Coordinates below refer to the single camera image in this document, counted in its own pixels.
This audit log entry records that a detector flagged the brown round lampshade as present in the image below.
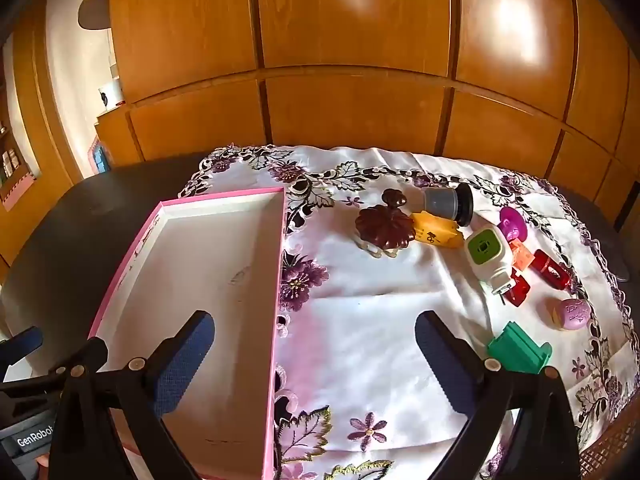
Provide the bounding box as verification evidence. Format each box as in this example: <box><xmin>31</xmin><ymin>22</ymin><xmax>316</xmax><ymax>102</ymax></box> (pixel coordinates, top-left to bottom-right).
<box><xmin>77</xmin><ymin>0</ymin><xmax>112</xmax><ymax>31</ymax></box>

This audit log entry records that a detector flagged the grey canister with black lid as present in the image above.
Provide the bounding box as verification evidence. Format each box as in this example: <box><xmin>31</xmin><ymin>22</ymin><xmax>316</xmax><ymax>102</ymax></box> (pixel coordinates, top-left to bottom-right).
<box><xmin>419</xmin><ymin>182</ymin><xmax>475</xmax><ymax>226</ymax></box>

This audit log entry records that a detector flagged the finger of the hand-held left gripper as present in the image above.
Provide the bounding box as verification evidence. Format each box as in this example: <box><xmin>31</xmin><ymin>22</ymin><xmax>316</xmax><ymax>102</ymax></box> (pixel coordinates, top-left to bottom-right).
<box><xmin>0</xmin><ymin>326</ymin><xmax>66</xmax><ymax>408</ymax></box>

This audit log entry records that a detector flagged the pink cardboard box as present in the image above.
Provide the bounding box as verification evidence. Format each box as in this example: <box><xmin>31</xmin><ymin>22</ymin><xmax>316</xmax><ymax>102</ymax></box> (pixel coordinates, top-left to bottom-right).
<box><xmin>87</xmin><ymin>186</ymin><xmax>287</xmax><ymax>480</ymax></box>

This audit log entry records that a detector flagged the wooden panelled wardrobe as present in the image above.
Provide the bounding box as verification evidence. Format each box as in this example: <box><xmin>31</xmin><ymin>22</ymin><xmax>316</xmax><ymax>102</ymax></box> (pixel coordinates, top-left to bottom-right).
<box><xmin>10</xmin><ymin>0</ymin><xmax>640</xmax><ymax>231</ymax></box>

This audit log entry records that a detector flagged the red plastic case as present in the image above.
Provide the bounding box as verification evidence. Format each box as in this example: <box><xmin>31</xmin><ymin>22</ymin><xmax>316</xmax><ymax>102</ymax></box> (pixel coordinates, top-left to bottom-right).
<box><xmin>530</xmin><ymin>249</ymin><xmax>572</xmax><ymax>291</ymax></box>

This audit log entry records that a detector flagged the small orange box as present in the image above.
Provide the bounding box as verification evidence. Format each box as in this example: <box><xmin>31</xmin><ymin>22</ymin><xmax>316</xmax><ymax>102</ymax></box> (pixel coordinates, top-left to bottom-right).
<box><xmin>511</xmin><ymin>240</ymin><xmax>532</xmax><ymax>272</ymax></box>

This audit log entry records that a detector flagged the yellow rectangular box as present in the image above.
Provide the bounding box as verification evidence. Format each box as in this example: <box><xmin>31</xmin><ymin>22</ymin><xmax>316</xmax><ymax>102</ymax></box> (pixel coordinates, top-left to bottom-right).
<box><xmin>411</xmin><ymin>210</ymin><xmax>466</xmax><ymax>250</ymax></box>

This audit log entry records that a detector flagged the brown wicker furniture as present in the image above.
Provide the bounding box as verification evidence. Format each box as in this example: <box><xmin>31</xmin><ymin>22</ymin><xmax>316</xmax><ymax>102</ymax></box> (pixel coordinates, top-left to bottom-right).
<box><xmin>577</xmin><ymin>405</ymin><xmax>636</xmax><ymax>478</ymax></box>

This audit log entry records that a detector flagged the white appliance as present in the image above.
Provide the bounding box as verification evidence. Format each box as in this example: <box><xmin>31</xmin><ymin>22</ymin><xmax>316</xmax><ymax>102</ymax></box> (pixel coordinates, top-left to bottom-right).
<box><xmin>97</xmin><ymin>77</ymin><xmax>125</xmax><ymax>108</ymax></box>

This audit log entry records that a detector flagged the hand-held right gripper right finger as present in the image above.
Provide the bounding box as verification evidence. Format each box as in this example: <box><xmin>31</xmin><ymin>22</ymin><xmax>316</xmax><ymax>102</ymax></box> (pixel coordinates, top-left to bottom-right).
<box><xmin>415</xmin><ymin>310</ymin><xmax>583</xmax><ymax>480</ymax></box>

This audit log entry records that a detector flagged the white floral embroidered tablecloth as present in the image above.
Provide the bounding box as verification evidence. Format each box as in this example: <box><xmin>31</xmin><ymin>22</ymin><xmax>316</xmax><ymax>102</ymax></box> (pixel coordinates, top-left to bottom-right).
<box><xmin>172</xmin><ymin>144</ymin><xmax>632</xmax><ymax>480</ymax></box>

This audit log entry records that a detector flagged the wall shelf with pink edge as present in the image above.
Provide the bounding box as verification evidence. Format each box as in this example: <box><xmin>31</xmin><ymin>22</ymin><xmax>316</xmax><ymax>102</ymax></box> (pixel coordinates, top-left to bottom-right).
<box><xmin>0</xmin><ymin>50</ymin><xmax>38</xmax><ymax>211</ymax></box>

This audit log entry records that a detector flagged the purple and yellow round case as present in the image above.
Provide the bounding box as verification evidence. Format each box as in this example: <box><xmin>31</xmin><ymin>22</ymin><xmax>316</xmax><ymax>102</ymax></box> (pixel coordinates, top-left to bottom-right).
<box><xmin>550</xmin><ymin>297</ymin><xmax>591</xmax><ymax>332</ymax></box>

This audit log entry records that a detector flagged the magenta plastic spool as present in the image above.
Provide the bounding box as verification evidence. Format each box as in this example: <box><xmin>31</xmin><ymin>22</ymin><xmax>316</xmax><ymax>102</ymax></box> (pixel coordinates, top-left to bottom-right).
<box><xmin>498</xmin><ymin>206</ymin><xmax>528</xmax><ymax>242</ymax></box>

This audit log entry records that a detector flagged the red transparent box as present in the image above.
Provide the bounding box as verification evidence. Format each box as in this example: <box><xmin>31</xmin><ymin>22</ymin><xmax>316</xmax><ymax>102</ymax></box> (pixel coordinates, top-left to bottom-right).
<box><xmin>502</xmin><ymin>269</ymin><xmax>531</xmax><ymax>307</ymax></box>

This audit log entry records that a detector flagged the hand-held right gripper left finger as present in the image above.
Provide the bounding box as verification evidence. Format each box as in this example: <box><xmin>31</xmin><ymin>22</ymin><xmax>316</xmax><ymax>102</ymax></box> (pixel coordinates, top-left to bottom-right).
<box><xmin>47</xmin><ymin>310</ymin><xmax>217</xmax><ymax>480</ymax></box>

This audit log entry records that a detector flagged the green plastic holder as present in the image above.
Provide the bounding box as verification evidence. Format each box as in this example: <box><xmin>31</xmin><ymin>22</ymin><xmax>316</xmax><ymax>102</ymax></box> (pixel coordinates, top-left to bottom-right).
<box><xmin>487</xmin><ymin>321</ymin><xmax>552</xmax><ymax>374</ymax></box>

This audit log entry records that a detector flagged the blue and pink panel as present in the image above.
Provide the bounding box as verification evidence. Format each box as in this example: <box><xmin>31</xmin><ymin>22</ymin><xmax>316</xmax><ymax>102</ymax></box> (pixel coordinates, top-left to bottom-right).
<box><xmin>89</xmin><ymin>135</ymin><xmax>113</xmax><ymax>177</ymax></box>

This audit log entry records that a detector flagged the white and green plug-in device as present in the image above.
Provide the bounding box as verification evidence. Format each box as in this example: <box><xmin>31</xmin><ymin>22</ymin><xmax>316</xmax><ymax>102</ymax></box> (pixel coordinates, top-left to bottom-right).
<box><xmin>464</xmin><ymin>226</ymin><xmax>518</xmax><ymax>306</ymax></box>

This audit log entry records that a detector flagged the brown flower-shaped perfume bottle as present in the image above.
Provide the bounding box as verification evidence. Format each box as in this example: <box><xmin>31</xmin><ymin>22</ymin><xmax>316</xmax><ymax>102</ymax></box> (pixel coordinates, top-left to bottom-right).
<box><xmin>355</xmin><ymin>189</ymin><xmax>417</xmax><ymax>259</ymax></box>

